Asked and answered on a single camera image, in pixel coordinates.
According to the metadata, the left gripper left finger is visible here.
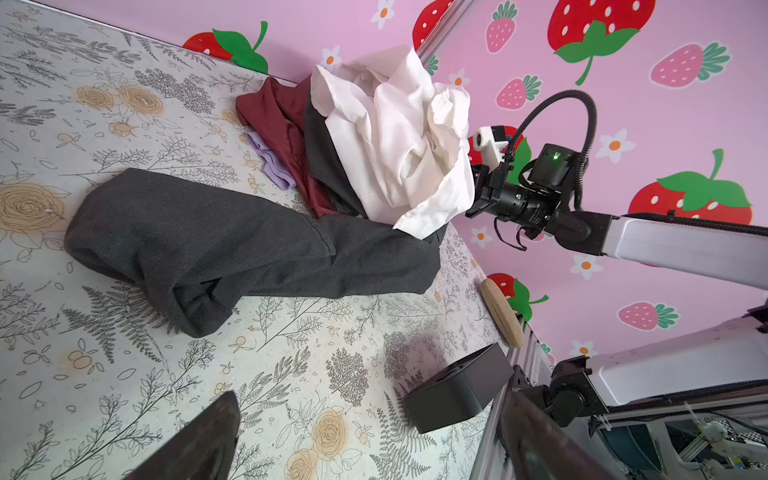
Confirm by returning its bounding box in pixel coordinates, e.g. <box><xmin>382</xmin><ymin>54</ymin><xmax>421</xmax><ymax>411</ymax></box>
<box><xmin>125</xmin><ymin>391</ymin><xmax>241</xmax><ymax>480</ymax></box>

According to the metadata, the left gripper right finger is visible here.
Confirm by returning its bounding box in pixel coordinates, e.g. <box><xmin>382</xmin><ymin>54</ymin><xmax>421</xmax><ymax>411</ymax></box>
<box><xmin>533</xmin><ymin>387</ymin><xmax>624</xmax><ymax>479</ymax></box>

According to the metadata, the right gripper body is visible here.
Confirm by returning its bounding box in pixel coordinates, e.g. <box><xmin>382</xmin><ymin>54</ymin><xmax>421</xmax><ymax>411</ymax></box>
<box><xmin>465</xmin><ymin>164</ymin><xmax>555</xmax><ymax>230</ymax></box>

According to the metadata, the dark grey cloth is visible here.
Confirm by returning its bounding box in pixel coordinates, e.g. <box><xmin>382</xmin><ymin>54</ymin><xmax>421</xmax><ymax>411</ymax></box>
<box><xmin>63</xmin><ymin>89</ymin><xmax>448</xmax><ymax>339</ymax></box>

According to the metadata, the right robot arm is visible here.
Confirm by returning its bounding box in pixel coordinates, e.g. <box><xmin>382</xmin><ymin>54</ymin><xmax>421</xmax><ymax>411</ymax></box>
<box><xmin>468</xmin><ymin>89</ymin><xmax>767</xmax><ymax>426</ymax></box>

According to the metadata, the white cloth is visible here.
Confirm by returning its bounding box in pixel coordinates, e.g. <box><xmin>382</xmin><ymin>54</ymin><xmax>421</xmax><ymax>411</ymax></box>
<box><xmin>310</xmin><ymin>45</ymin><xmax>475</xmax><ymax>240</ymax></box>

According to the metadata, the lavender cloth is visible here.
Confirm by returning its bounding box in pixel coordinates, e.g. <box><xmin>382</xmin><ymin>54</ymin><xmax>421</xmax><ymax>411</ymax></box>
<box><xmin>246</xmin><ymin>132</ymin><xmax>297</xmax><ymax>191</ymax></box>

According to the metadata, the maroon cloth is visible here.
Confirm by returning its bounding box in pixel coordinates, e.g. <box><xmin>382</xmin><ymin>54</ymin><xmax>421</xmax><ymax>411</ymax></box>
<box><xmin>235</xmin><ymin>77</ymin><xmax>337</xmax><ymax>217</ymax></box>

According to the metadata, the black rectangular box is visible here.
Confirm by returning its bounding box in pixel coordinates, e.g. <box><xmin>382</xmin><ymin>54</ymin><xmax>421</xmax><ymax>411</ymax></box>
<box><xmin>404</xmin><ymin>343</ymin><xmax>513</xmax><ymax>434</ymax></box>

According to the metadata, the wooden oval brush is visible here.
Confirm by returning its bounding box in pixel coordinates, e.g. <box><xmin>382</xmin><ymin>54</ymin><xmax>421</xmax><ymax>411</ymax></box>
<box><xmin>480</xmin><ymin>277</ymin><xmax>525</xmax><ymax>348</ymax></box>

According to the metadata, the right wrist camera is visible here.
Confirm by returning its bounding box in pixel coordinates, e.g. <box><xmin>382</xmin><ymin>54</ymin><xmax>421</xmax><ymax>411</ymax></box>
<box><xmin>469</xmin><ymin>125</ymin><xmax>508</xmax><ymax>171</ymax></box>

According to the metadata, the aluminium front rail frame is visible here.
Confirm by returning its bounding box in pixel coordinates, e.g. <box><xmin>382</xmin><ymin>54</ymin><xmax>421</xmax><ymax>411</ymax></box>
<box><xmin>469</xmin><ymin>325</ymin><xmax>554</xmax><ymax>480</ymax></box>

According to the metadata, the right corner aluminium post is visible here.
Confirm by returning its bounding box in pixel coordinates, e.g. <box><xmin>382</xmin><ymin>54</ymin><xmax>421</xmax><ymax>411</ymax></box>
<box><xmin>413</xmin><ymin>0</ymin><xmax>476</xmax><ymax>66</ymax></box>

